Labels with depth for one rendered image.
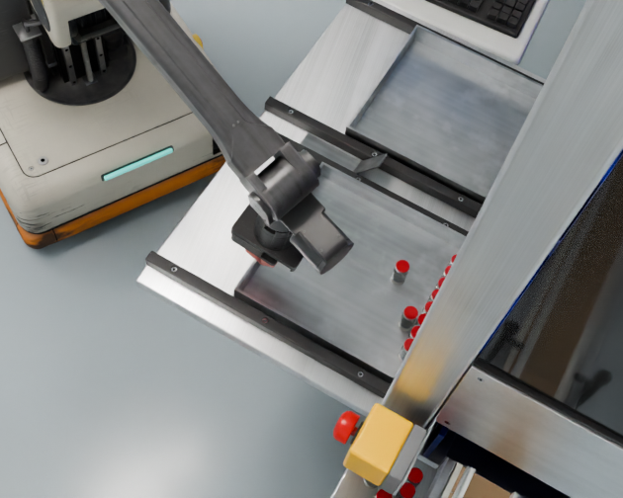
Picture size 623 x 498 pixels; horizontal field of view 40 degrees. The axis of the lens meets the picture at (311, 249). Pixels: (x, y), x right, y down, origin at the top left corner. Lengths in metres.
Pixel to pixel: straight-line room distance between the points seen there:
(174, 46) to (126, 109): 1.22
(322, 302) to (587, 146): 0.74
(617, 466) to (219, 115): 0.57
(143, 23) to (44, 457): 1.35
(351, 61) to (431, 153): 0.23
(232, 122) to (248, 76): 1.64
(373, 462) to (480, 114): 0.69
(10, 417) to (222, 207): 1.01
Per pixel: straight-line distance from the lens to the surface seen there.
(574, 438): 0.97
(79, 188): 2.14
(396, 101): 1.49
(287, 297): 1.28
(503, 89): 1.56
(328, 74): 1.51
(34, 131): 2.21
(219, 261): 1.30
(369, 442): 1.06
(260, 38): 2.73
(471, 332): 0.86
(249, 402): 2.14
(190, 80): 1.00
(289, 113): 1.43
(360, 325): 1.27
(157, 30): 1.00
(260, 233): 1.14
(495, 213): 0.69
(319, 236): 1.04
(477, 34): 1.74
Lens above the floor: 2.04
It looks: 61 degrees down
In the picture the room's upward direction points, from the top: 11 degrees clockwise
